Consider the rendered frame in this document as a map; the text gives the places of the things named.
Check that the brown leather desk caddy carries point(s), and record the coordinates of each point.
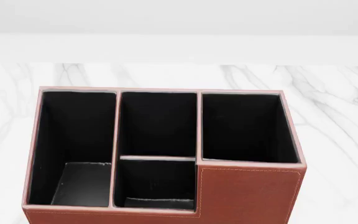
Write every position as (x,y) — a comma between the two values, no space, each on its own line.
(250,193)

